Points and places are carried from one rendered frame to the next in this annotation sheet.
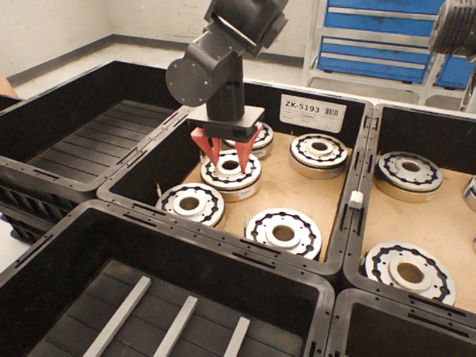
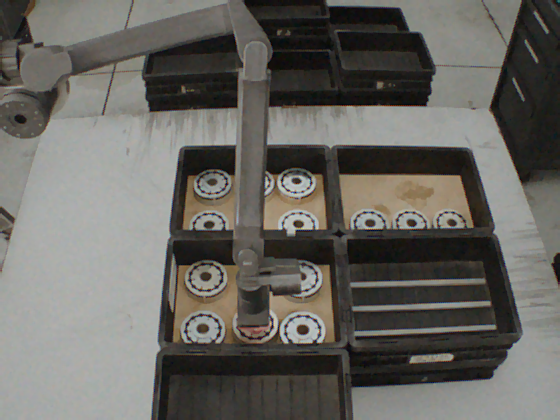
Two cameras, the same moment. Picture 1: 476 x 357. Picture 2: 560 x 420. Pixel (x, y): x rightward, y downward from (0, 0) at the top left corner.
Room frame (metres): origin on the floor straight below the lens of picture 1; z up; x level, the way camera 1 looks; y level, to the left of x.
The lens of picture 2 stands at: (0.66, 0.66, 2.07)
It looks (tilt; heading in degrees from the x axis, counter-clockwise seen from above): 50 degrees down; 246
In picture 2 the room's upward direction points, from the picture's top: straight up
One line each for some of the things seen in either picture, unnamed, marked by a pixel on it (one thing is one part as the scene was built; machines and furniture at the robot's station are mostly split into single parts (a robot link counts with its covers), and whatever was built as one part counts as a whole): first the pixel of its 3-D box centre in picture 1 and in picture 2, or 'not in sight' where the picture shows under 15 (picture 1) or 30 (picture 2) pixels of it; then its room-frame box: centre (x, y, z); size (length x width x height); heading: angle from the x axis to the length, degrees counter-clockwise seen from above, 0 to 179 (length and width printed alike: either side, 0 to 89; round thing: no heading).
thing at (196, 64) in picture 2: not in sight; (196, 93); (0.13, -1.39, 0.37); 0.40 x 0.30 x 0.45; 159
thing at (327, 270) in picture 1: (261, 144); (252, 291); (0.40, -0.03, 0.92); 0.40 x 0.30 x 0.02; 157
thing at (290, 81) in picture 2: not in sight; (288, 99); (-0.25, -1.25, 0.31); 0.40 x 0.30 x 0.34; 159
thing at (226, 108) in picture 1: (224, 101); (252, 298); (0.42, 0.02, 0.98); 0.10 x 0.07 x 0.07; 68
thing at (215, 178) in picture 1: (230, 168); (255, 324); (0.42, 0.02, 0.86); 0.10 x 0.10 x 0.01
